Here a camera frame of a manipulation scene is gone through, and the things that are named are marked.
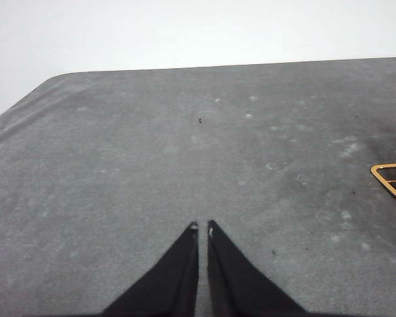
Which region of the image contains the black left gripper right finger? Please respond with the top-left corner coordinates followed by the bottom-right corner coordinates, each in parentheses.
top-left (207, 219), bottom-right (315, 317)

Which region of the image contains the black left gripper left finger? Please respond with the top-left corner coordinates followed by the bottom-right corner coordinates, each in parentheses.
top-left (100, 222), bottom-right (200, 317)

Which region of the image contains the gold wire cup holder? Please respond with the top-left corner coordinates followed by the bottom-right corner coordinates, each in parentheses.
top-left (370, 160), bottom-right (396, 213)

